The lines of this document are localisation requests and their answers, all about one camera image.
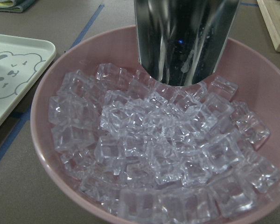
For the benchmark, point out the metal ice scoop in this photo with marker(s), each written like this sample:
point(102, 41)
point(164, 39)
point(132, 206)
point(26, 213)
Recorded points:
point(180, 42)

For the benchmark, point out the clear ice cubes pile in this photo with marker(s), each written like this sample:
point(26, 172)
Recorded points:
point(157, 154)

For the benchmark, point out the pink bowl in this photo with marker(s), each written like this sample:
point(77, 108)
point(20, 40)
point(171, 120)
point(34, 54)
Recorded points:
point(258, 84)

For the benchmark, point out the cream bear tray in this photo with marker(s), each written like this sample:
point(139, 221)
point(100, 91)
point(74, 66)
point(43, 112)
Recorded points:
point(22, 61)

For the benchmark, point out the grey folded cloth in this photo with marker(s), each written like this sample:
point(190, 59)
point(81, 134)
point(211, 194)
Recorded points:
point(15, 6)

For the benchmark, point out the wooden cutting board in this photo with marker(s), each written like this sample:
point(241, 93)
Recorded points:
point(270, 10)

